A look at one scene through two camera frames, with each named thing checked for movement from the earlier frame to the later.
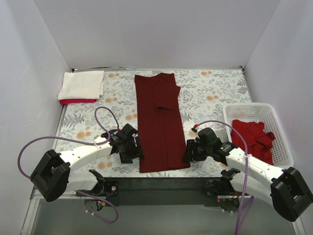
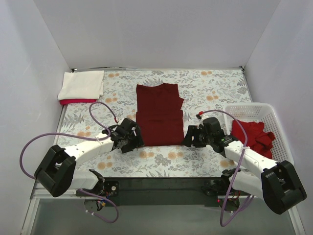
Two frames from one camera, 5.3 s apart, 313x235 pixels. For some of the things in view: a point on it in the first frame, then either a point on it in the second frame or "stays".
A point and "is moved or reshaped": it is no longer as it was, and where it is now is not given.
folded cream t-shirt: (81, 85) stays
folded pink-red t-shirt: (65, 102) stays
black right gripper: (192, 151) -> (192, 136)
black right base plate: (218, 187) stays
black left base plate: (103, 189) stays
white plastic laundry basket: (266, 113) stays
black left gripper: (133, 149) -> (134, 136)
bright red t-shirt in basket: (259, 142) stays
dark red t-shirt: (161, 133) is moved or reshaped
